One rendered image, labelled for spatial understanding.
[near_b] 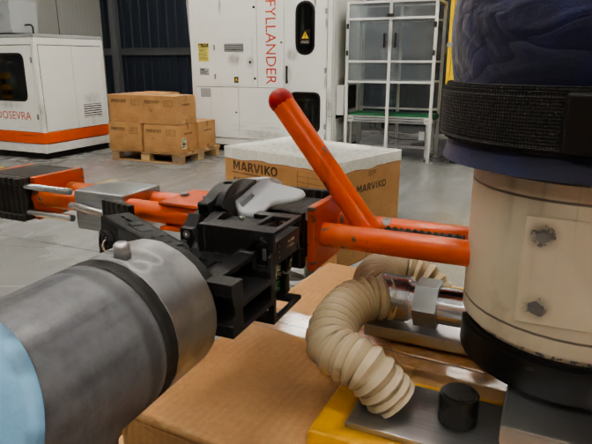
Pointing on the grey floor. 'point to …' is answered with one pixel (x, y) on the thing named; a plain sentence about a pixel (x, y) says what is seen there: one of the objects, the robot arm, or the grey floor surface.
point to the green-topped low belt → (373, 119)
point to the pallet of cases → (159, 128)
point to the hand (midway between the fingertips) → (268, 220)
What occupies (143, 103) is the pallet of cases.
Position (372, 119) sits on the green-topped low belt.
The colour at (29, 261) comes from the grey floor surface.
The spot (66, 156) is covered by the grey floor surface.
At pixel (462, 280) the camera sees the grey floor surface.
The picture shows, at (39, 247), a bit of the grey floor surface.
